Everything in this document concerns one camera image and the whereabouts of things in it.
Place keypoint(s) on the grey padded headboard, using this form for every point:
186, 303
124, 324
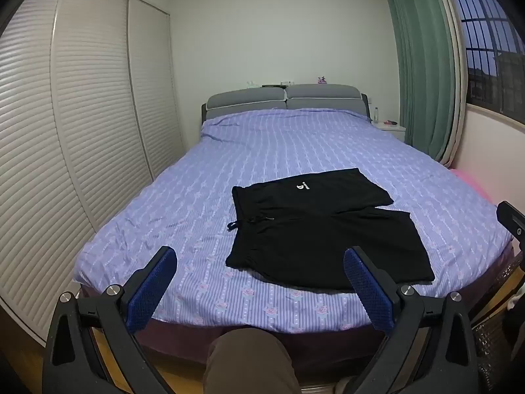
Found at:
311, 96

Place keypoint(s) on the barred window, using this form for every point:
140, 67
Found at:
484, 49

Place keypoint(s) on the person's brown trouser leg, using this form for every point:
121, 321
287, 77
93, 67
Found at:
250, 365

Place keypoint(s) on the green curtain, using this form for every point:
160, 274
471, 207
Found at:
422, 69

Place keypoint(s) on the black pants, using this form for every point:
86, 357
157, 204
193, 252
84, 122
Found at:
320, 234

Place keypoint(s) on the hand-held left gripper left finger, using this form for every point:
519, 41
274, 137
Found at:
149, 291

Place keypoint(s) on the purple floral bed sheet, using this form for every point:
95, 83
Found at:
287, 147

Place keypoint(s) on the white louvered wardrobe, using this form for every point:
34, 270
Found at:
82, 131

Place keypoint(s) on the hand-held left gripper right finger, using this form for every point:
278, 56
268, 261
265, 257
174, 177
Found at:
367, 291

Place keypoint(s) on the dark bed base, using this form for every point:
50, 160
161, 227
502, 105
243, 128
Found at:
184, 340

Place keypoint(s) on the small clear bottle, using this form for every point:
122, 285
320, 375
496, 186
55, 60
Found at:
375, 115

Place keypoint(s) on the white nightstand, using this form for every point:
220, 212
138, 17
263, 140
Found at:
393, 132

